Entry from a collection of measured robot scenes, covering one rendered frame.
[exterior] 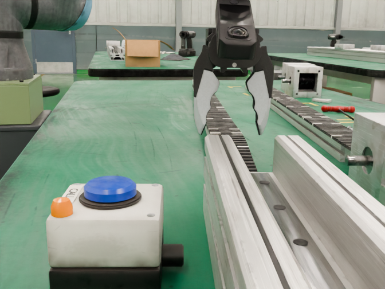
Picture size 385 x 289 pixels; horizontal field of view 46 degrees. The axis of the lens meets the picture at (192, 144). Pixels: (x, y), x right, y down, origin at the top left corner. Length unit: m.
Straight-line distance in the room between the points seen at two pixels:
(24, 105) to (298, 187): 0.70
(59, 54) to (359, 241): 11.31
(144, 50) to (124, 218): 2.33
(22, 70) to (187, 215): 0.64
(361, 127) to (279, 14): 11.69
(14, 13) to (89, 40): 10.44
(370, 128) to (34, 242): 0.37
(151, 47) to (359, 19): 10.85
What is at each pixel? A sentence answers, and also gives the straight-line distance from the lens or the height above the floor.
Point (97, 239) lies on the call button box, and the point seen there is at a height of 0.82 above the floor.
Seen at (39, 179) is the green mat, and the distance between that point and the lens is 0.62.
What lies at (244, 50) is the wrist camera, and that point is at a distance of 0.54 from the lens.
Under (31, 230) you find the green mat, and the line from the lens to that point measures 0.47.
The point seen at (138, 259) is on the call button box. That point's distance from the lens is 0.33.
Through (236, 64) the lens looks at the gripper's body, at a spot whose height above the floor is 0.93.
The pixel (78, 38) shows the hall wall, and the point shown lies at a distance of 11.48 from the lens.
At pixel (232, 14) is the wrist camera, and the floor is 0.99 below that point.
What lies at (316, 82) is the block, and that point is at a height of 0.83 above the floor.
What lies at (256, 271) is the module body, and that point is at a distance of 0.21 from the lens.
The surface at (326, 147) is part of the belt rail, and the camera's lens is 0.78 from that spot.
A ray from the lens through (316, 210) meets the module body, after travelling 0.34.
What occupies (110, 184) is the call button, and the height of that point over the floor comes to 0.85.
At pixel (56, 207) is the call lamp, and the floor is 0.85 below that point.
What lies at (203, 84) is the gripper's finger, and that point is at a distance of 0.63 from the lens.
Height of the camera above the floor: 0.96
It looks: 14 degrees down
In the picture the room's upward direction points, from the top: 1 degrees clockwise
